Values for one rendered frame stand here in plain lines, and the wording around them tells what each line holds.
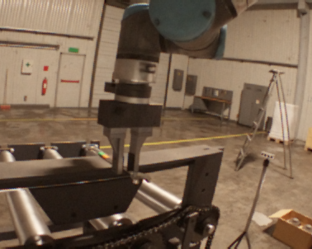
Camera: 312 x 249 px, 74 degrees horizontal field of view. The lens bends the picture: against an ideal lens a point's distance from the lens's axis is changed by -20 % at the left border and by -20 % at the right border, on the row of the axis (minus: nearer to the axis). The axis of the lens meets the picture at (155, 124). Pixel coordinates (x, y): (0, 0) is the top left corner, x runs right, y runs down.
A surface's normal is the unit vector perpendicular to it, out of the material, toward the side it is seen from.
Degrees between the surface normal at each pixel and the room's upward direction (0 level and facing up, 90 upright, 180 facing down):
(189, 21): 93
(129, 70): 90
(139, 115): 90
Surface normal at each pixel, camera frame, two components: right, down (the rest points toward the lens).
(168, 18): -0.36, 0.18
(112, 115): 0.64, 0.21
